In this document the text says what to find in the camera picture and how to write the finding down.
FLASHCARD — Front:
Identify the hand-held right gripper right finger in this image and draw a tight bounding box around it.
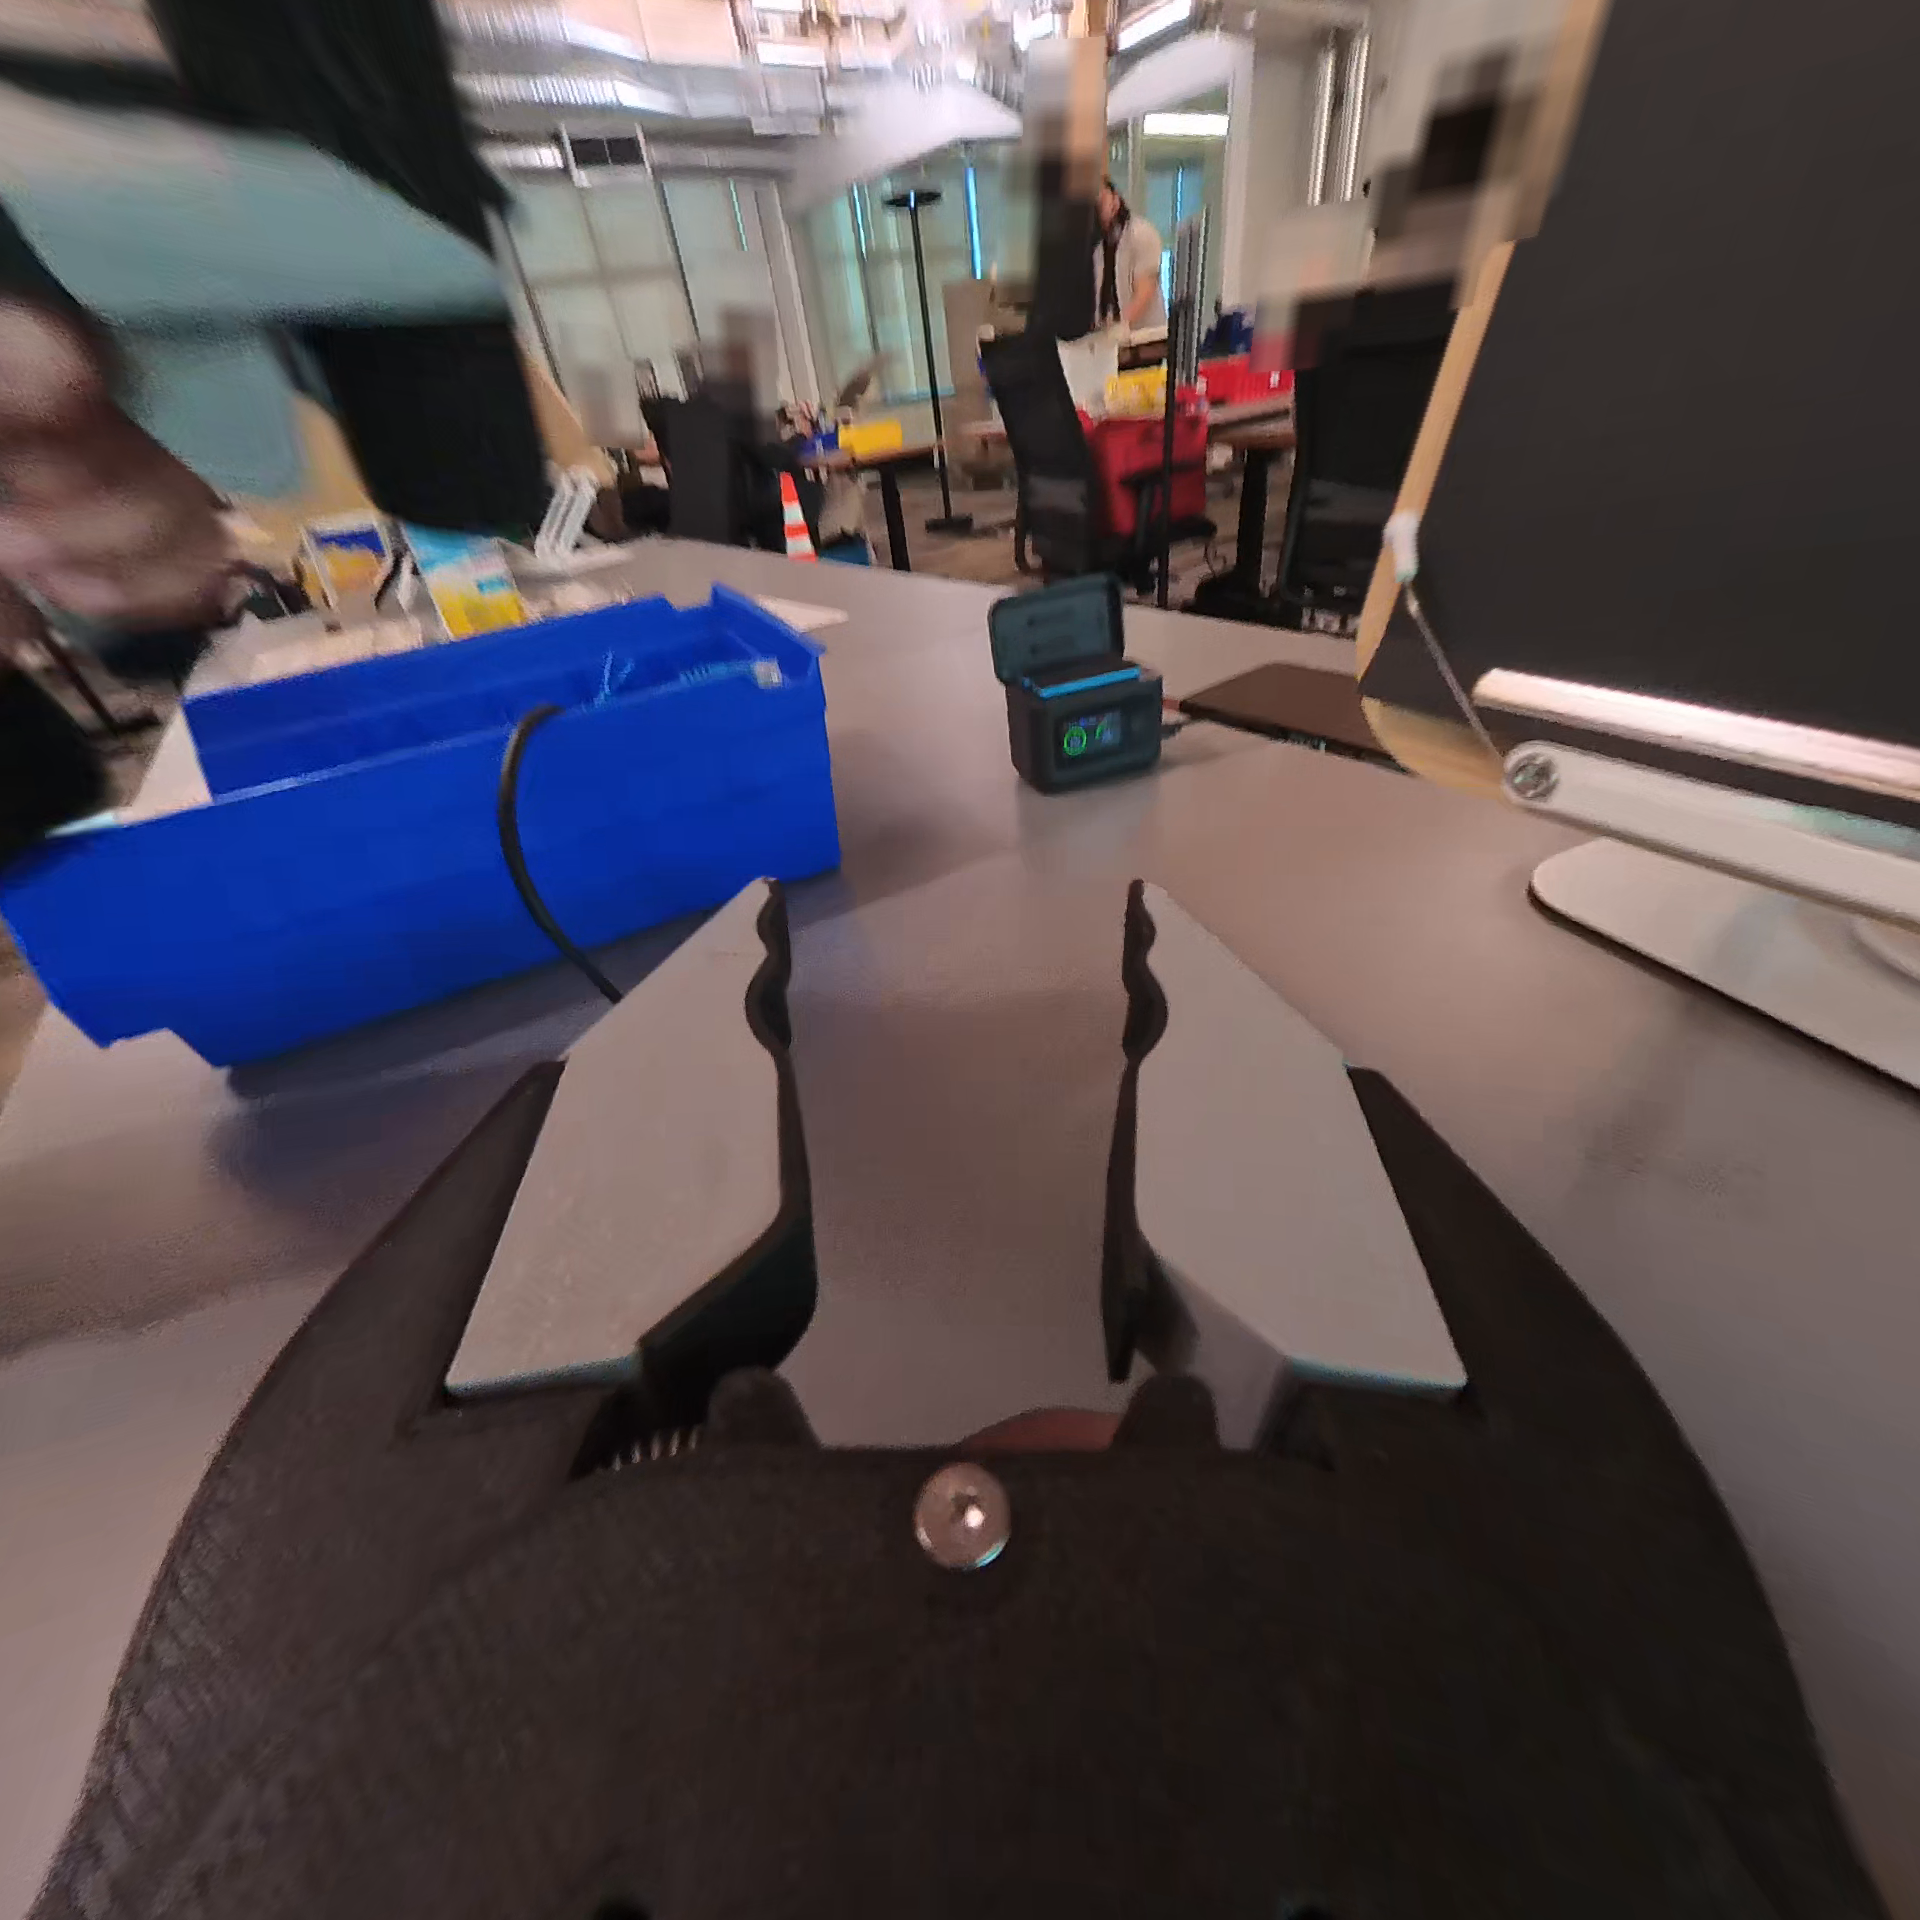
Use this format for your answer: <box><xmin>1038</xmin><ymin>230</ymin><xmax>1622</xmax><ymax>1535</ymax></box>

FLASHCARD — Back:
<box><xmin>1100</xmin><ymin>880</ymin><xmax>1471</xmax><ymax>1417</ymax></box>

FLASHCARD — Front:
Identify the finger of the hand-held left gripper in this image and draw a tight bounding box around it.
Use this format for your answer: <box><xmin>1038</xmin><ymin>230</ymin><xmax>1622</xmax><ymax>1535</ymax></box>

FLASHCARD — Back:
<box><xmin>0</xmin><ymin>85</ymin><xmax>518</xmax><ymax>333</ymax></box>
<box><xmin>120</xmin><ymin>326</ymin><xmax>319</xmax><ymax>505</ymax></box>

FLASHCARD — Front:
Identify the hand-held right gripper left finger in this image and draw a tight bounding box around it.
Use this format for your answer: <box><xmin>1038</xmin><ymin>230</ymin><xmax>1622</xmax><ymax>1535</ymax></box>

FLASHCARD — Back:
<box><xmin>445</xmin><ymin>880</ymin><xmax>820</xmax><ymax>1406</ymax></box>

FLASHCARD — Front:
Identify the blue plastic bin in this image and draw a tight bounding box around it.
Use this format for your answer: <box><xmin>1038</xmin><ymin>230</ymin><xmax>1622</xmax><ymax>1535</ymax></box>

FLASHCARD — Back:
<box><xmin>0</xmin><ymin>585</ymin><xmax>846</xmax><ymax>1078</ymax></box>

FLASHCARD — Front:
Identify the person's left forearm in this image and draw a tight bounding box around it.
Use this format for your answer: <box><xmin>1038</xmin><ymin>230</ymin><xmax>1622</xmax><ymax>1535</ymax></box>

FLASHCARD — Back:
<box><xmin>0</xmin><ymin>647</ymin><xmax>117</xmax><ymax>874</ymax></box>

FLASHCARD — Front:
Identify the person's left hand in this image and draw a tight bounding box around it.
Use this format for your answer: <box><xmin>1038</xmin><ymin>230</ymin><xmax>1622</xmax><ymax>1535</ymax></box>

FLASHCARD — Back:
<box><xmin>0</xmin><ymin>296</ymin><xmax>248</xmax><ymax>638</ymax></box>

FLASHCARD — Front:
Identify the blue white wipes canister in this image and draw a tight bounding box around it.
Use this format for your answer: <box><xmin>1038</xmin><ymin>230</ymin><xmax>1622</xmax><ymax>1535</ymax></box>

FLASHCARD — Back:
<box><xmin>400</xmin><ymin>526</ymin><xmax>542</xmax><ymax>638</ymax></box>

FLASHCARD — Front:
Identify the black device case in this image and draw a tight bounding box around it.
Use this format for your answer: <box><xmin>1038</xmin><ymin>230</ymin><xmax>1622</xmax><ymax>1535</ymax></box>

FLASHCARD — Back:
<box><xmin>988</xmin><ymin>577</ymin><xmax>1167</xmax><ymax>799</ymax></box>

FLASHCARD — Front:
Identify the red storage bin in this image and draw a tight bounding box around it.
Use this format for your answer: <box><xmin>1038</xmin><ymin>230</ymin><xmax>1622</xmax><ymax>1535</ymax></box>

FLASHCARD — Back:
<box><xmin>1088</xmin><ymin>408</ymin><xmax>1216</xmax><ymax>543</ymax></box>

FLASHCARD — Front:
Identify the black office chair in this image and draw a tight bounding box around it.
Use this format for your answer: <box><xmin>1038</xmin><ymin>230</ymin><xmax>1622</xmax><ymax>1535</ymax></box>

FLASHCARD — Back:
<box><xmin>982</xmin><ymin>326</ymin><xmax>1126</xmax><ymax>589</ymax></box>
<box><xmin>1285</xmin><ymin>286</ymin><xmax>1456</xmax><ymax>625</ymax></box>

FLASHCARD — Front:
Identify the black computer monitor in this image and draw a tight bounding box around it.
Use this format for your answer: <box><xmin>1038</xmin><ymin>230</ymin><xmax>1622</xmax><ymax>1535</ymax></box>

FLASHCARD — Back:
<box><xmin>1358</xmin><ymin>0</ymin><xmax>1920</xmax><ymax>789</ymax></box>

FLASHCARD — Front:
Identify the black cable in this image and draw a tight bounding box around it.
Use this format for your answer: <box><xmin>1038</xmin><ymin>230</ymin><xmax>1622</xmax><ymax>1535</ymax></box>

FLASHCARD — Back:
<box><xmin>496</xmin><ymin>698</ymin><xmax>632</xmax><ymax>1010</ymax></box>

